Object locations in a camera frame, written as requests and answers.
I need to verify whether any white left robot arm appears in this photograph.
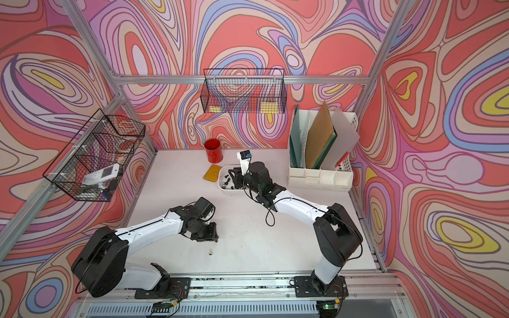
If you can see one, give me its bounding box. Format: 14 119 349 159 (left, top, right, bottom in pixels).
72 197 219 299

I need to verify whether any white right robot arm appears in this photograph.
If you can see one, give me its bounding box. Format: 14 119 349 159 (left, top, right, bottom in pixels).
228 162 363 295

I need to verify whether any white storage box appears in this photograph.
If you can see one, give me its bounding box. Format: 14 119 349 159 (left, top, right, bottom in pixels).
217 165 251 192

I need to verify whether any yellow sponge pad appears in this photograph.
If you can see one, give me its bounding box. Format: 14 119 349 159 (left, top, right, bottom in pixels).
203 164 221 182

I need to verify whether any red metal cup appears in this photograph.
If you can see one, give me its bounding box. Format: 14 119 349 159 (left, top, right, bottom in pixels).
204 139 223 164

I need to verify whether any green folder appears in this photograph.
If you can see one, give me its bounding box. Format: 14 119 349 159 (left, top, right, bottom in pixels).
312 131 337 169

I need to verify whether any brown cardboard folder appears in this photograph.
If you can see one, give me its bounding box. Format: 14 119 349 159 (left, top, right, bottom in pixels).
305 103 335 169

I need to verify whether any white file organizer rack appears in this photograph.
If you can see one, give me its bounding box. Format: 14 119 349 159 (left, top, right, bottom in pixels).
288 107 354 192

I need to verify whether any white remote control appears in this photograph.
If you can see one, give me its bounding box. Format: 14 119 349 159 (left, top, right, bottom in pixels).
82 163 120 186

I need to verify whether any grey plastic sheet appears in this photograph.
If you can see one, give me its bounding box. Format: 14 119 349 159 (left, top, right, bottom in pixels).
320 109 360 172

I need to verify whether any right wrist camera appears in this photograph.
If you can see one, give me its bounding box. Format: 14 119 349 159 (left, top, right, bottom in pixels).
237 150 252 176

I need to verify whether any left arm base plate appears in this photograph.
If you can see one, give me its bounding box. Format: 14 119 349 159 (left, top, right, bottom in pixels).
135 277 191 300

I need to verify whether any black wire basket back wall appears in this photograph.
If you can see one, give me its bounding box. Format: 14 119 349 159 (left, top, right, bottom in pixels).
200 67 287 115

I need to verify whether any black wire basket wall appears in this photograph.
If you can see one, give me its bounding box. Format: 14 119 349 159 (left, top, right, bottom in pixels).
200 67 287 115
43 110 146 202

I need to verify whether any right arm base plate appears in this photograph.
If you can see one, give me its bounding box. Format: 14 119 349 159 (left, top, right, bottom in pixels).
289 276 349 299

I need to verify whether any black wire basket left wall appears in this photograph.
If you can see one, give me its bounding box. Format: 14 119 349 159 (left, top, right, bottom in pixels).
43 110 146 202

